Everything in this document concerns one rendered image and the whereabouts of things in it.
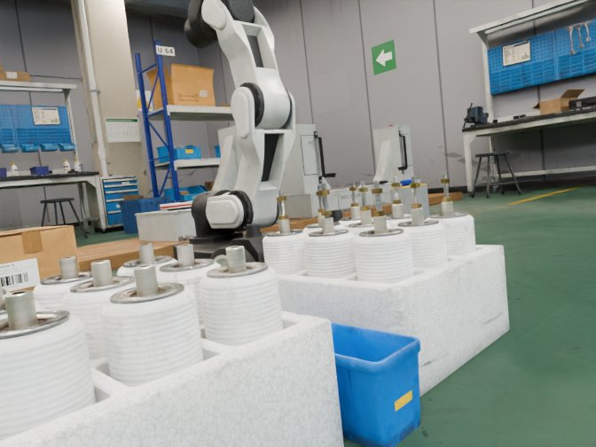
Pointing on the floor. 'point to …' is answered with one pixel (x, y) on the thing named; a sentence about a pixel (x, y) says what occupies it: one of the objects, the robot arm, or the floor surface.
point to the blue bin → (377, 384)
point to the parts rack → (170, 127)
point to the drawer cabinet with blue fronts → (118, 187)
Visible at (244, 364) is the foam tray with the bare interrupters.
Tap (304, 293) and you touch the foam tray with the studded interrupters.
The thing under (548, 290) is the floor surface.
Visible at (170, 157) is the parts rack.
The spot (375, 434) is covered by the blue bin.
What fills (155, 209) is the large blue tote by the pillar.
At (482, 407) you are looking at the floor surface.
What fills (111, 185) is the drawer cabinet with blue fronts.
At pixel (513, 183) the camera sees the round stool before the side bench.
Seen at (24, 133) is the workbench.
